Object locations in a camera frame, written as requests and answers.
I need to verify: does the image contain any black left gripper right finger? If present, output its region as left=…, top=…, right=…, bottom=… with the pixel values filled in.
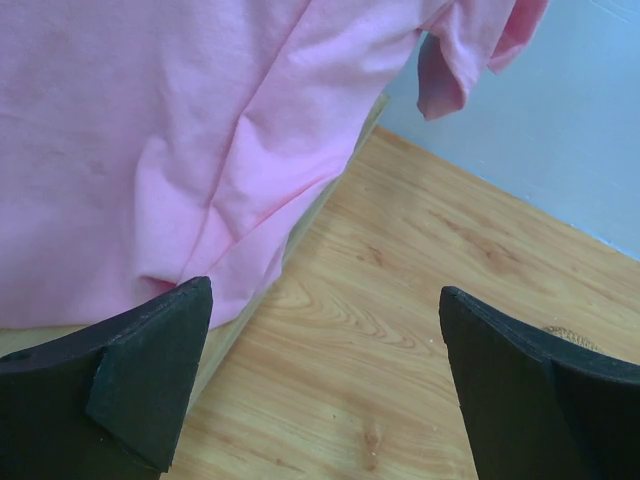
left=439, top=286, right=639, bottom=479

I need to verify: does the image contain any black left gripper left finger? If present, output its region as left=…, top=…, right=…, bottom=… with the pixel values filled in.
left=1, top=277, right=212, bottom=479

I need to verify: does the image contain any pink t-shirt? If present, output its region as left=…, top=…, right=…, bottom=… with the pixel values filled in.
left=1, top=0, right=547, bottom=329

